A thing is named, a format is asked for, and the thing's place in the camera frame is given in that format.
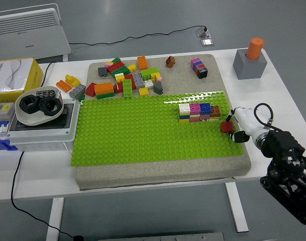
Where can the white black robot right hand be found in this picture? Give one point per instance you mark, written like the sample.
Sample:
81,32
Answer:
248,121

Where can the red square toy brick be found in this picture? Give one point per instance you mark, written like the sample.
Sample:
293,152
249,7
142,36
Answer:
227,127
201,67
117,88

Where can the brown square toy brick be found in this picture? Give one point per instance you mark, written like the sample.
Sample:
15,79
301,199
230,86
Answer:
170,62
215,111

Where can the brown flat toy brick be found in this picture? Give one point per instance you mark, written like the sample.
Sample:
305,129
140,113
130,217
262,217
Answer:
205,119

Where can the yellow white toy brick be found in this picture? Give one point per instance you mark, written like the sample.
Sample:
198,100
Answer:
119,77

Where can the large black hex nut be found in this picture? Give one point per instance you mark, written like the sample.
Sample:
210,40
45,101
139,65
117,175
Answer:
50,106
29,104

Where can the yellow white tissue box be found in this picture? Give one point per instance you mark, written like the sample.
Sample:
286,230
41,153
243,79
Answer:
14,75

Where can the black square toy brick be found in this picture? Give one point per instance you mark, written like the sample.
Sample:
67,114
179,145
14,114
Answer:
203,72

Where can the yellow long toy brick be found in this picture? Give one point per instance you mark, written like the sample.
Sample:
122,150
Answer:
72,80

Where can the white square toy brick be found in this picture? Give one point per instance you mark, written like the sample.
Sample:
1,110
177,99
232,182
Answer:
184,108
149,83

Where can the white panel heater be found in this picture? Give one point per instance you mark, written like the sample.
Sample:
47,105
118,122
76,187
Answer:
27,35

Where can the small black terminal block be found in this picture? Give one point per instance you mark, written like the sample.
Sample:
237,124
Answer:
45,93

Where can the lime green toy brick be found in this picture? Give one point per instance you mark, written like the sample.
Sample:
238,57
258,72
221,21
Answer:
148,73

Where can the white plastic bowl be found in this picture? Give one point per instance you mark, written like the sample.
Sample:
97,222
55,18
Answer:
32,119

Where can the red slope toy brick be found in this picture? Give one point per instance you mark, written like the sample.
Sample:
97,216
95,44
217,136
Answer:
91,90

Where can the pink flat toy brick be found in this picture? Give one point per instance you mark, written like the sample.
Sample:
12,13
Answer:
205,116

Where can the grey electrical enclosure box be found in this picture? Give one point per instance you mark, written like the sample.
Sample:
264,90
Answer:
42,136

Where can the yellow square toy brick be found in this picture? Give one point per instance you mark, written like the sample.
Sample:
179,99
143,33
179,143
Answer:
156,76
132,68
143,92

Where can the red long toy brick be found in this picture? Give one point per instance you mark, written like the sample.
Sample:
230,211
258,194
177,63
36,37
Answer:
116,66
129,78

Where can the orange long toy brick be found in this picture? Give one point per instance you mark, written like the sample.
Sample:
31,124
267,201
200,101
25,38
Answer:
103,88
142,62
63,85

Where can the green studded baseplate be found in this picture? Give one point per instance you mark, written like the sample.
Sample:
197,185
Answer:
142,130

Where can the dark grey slope brick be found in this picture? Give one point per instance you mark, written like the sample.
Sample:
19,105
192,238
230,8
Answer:
158,88

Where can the white flat toy brick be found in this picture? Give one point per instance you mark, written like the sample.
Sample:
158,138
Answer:
214,119
195,116

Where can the grey block holder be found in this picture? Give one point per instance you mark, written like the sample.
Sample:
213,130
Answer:
248,67

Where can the small green toy brick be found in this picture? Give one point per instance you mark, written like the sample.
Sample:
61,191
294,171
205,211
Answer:
81,97
116,60

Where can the grey long toy brick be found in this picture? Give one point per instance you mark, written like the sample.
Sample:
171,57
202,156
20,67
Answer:
138,79
77,91

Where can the black floor plug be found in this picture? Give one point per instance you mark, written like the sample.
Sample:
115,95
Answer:
78,237

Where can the yellow flat toy brick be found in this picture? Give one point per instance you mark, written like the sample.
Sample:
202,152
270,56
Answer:
184,120

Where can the blue square toy brick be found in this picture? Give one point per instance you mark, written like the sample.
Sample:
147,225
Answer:
205,108
199,64

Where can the grey push-button box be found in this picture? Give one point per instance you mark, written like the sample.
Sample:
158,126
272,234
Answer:
3,110

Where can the open metal floor socket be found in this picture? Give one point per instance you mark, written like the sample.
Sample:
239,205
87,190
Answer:
203,32

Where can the green long toy brick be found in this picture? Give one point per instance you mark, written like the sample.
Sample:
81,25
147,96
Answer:
120,71
127,88

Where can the small yellow toy brick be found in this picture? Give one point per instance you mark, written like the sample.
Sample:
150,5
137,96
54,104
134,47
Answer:
109,63

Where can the blue flat toy brick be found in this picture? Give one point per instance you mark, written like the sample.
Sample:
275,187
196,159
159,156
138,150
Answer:
184,116

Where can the green flat toy brick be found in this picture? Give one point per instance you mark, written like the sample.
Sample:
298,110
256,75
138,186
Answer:
106,95

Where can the orange cylinder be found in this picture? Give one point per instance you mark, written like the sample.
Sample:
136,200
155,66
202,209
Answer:
254,48

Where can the dark grey toy brick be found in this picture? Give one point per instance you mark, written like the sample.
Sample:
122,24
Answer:
102,71

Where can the closed metal floor socket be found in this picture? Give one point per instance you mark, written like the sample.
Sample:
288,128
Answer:
207,42

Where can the magenta square toy brick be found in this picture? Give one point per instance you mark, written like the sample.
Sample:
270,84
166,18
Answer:
195,108
195,62

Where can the white table leg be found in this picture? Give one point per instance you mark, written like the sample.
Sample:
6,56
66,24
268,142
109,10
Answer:
237,208
54,218

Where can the grey-brown foam mat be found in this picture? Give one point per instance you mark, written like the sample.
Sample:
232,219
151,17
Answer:
167,173

